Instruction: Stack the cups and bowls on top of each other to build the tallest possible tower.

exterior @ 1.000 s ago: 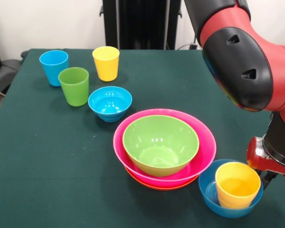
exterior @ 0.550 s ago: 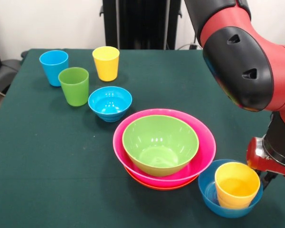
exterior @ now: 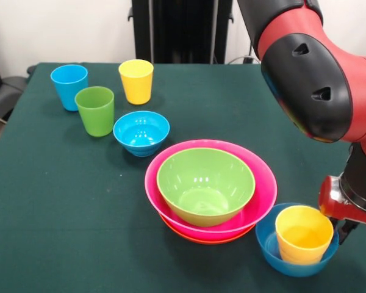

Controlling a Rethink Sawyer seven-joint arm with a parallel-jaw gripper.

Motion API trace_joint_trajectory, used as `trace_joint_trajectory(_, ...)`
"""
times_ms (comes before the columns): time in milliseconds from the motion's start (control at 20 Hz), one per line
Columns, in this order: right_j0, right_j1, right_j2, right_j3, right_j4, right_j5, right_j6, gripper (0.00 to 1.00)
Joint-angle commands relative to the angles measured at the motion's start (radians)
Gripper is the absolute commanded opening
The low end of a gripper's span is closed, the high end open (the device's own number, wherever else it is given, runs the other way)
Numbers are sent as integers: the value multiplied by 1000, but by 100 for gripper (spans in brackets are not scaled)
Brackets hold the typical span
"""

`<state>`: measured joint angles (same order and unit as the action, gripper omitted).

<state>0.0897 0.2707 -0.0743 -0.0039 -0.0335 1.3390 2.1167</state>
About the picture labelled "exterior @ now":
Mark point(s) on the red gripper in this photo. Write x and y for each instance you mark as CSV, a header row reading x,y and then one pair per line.
x,y
350,212

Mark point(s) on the short yellow cup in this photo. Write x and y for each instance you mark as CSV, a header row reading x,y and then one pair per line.
x,y
302,260
305,232

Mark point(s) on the dark blue bowl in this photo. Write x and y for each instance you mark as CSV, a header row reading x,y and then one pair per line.
x,y
268,238

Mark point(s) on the large pink bowl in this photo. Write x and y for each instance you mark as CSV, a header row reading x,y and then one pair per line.
x,y
262,195

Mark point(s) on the orange bowl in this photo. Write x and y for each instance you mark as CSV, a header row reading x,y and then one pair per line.
x,y
207,240

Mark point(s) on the large green bowl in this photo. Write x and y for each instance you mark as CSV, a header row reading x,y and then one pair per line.
x,y
201,189

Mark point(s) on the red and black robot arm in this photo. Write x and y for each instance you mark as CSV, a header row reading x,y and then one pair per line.
x,y
323,76

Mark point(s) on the tall yellow cup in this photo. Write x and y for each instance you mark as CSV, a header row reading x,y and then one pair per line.
x,y
136,88

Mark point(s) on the dark green table cloth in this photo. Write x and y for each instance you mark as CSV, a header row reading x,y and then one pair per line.
x,y
79,238

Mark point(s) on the green cup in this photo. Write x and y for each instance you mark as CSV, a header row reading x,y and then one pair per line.
x,y
96,116

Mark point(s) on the blue cup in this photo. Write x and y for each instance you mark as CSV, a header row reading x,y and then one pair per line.
x,y
67,88

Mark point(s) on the black chair base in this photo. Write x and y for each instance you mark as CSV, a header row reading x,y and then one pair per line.
x,y
9,88

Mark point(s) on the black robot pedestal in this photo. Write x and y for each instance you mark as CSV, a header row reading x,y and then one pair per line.
x,y
183,30

